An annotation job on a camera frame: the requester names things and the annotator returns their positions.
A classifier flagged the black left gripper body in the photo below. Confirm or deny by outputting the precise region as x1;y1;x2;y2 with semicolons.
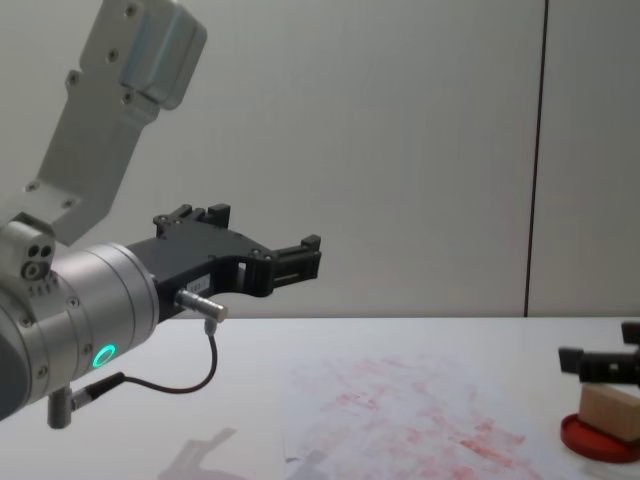
125;228;261;322

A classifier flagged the wooden stamp block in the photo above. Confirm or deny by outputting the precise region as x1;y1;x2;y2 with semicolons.
576;382;640;443

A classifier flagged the white paper with red marks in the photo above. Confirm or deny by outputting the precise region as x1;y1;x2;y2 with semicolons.
281;353;549;480

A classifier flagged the thin dark gripper cable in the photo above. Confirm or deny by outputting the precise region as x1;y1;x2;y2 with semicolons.
71;287;230;407

